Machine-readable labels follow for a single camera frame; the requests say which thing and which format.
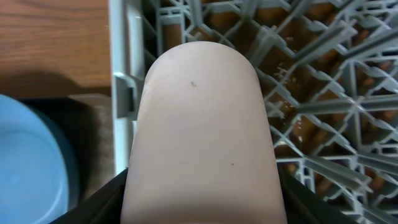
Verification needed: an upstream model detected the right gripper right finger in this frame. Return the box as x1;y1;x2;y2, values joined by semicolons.
278;167;357;224

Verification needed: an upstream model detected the pink cup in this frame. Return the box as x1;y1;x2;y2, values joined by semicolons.
121;42;287;223

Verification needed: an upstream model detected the brown serving tray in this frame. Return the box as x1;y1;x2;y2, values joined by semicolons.
19;93;114;201

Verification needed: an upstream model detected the grey dishwasher rack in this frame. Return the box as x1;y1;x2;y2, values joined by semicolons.
108;0;397;223

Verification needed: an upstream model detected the dark blue plate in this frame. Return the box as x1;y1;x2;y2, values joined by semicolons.
1;95;80;223

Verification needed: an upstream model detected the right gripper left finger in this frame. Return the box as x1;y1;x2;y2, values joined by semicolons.
50;169;128;224

